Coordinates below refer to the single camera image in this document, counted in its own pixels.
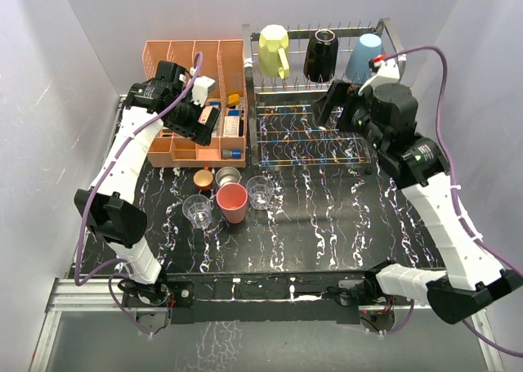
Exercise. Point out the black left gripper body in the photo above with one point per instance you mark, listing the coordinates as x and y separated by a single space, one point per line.
185 118

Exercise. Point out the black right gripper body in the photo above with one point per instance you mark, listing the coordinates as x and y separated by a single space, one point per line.
356 113

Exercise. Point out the stainless steel cup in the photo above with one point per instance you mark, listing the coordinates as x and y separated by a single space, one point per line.
227 175

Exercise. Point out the small orange mug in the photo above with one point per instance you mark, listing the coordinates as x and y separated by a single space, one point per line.
203 179

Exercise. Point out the pink plastic cup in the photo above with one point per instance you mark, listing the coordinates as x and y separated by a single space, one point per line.
232 199

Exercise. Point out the clear ribbed glass cup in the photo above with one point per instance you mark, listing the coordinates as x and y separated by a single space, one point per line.
260 192

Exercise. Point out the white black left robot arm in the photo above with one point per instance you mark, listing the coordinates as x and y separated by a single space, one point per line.
175 98

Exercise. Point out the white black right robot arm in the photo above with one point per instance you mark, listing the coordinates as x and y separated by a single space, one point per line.
472 279

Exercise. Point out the stainless steel dish rack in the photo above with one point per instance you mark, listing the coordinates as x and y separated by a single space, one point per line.
282 132

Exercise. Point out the white red printed box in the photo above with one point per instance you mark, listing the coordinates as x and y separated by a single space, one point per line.
231 126

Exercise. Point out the yellow black small object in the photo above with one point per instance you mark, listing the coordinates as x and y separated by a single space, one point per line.
233 100

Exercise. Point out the blue grey cylinder battery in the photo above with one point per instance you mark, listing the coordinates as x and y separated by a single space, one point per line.
231 154

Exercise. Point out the black glossy cup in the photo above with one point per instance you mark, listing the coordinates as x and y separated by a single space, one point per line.
321 56

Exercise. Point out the light blue cup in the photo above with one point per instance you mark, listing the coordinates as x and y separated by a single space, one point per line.
368 47

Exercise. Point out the yellow faceted mug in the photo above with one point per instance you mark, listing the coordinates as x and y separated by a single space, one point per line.
273 53

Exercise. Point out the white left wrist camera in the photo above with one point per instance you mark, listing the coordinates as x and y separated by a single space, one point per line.
202 86

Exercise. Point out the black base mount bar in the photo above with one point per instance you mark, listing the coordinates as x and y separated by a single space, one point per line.
337 296

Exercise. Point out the aluminium frame rail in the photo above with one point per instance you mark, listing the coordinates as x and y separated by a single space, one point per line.
85 331

